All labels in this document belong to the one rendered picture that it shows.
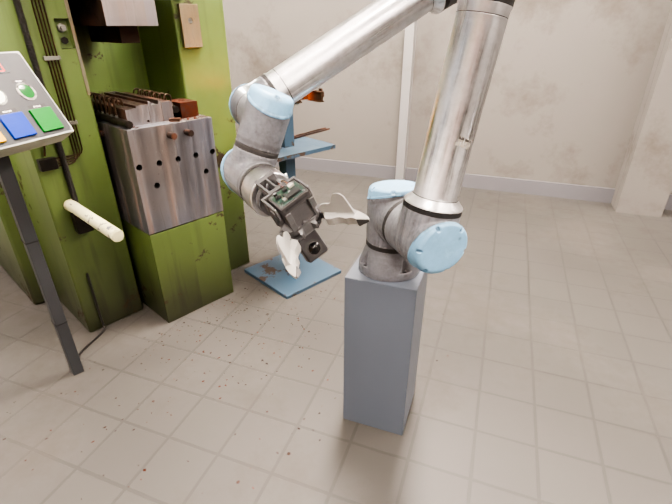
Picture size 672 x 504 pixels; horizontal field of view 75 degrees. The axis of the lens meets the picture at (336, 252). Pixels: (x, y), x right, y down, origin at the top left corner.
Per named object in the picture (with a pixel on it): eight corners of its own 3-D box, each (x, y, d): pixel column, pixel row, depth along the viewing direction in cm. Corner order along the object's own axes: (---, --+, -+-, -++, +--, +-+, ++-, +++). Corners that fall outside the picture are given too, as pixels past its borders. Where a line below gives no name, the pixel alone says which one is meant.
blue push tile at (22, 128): (38, 133, 134) (22, 110, 132) (15, 138, 127) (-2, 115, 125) (35, 135, 134) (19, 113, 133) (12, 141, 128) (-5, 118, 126)
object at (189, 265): (234, 292, 234) (223, 211, 212) (168, 323, 209) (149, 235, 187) (179, 258, 267) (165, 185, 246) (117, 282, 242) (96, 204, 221)
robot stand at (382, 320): (414, 392, 170) (429, 256, 142) (402, 436, 152) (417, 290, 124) (360, 378, 177) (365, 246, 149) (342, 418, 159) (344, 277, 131)
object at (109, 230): (127, 240, 155) (124, 226, 152) (112, 245, 151) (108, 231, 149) (79, 209, 181) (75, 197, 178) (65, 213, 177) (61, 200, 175)
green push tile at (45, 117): (65, 126, 142) (50, 105, 140) (45, 131, 136) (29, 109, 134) (62, 129, 143) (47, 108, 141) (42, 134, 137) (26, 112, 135)
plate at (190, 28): (203, 47, 198) (197, 4, 190) (185, 47, 192) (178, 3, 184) (200, 47, 199) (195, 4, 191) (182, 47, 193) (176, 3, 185)
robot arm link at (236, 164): (224, 138, 89) (212, 183, 92) (249, 156, 80) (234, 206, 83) (264, 148, 95) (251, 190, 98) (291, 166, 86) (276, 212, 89)
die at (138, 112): (174, 119, 186) (171, 98, 182) (128, 126, 173) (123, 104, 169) (129, 108, 211) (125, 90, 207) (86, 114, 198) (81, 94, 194)
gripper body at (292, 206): (275, 214, 69) (244, 187, 77) (296, 250, 75) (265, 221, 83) (312, 186, 70) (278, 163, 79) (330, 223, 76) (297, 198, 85)
